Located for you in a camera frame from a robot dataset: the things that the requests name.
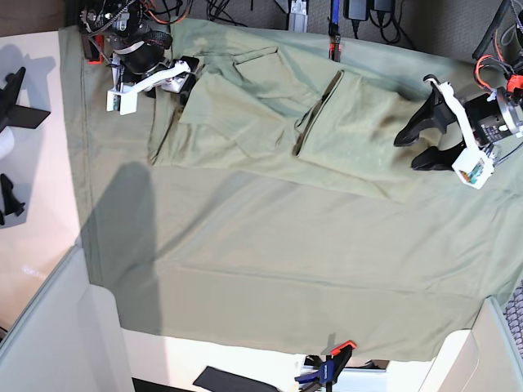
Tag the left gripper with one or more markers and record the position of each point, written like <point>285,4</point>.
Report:
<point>483,122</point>

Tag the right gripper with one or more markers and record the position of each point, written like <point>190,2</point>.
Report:
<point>142,66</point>

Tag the light green T-shirt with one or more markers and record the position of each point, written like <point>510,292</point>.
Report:
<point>268,108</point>

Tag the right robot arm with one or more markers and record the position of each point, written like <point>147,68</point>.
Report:
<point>121,34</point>

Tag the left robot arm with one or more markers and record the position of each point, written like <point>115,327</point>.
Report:
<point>495,61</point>

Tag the orange black clamp left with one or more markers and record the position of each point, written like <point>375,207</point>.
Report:
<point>92,47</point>

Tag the black power adapter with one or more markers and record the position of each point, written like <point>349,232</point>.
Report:
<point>386,6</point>
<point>357,10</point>

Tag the orange blue clamp top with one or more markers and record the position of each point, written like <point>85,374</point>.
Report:
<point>334,31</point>

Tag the orange blue clamp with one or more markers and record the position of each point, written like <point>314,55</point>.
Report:
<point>334,31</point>
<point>328,370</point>

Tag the green table cloth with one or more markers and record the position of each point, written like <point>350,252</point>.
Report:
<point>238,258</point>

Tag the black stand upper left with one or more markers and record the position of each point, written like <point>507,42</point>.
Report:
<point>14,115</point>

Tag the black stand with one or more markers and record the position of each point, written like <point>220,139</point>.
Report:
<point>11,204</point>
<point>14,115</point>

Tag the white cylinder left edge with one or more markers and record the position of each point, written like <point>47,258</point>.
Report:
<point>7,142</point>

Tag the grey mesh object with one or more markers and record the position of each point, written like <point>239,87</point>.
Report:
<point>514,316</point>

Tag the black stand lower left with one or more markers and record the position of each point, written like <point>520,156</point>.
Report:
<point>11,204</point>

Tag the white partition panel right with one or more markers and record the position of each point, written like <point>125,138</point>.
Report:
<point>482,358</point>

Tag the white partition panel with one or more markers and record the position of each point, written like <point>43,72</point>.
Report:
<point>68,338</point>
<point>482,358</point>

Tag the orange blue clamp bottom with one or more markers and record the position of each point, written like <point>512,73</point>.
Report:
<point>328,370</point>

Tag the white partition panel left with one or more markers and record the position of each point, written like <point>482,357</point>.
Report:
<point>68,338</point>

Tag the black flat pad bottom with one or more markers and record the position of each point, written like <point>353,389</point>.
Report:
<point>216,380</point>

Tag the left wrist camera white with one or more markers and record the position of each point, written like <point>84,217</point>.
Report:
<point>473,168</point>

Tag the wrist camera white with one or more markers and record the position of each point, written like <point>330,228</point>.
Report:
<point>125,101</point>
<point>473,168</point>

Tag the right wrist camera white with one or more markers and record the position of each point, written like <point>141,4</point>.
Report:
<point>125,101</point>

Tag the aluminium extrusion post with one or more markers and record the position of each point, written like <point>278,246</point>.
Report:
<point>298,16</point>

